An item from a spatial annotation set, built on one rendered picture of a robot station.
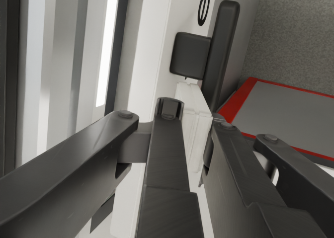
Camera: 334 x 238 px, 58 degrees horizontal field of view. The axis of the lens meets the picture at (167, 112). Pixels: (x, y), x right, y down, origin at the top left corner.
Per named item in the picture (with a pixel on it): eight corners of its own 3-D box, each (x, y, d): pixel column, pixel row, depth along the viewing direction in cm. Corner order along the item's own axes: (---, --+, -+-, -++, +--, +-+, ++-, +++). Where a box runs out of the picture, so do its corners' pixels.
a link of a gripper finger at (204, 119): (197, 113, 14) (213, 116, 14) (188, 82, 20) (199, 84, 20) (184, 172, 14) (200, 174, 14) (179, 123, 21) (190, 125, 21)
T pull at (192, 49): (242, 3, 19) (239, 1, 17) (215, 116, 21) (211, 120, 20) (188, -6, 20) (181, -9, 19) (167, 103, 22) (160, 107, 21)
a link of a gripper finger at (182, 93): (184, 172, 14) (169, 169, 14) (179, 123, 21) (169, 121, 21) (197, 113, 14) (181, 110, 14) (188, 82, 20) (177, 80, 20)
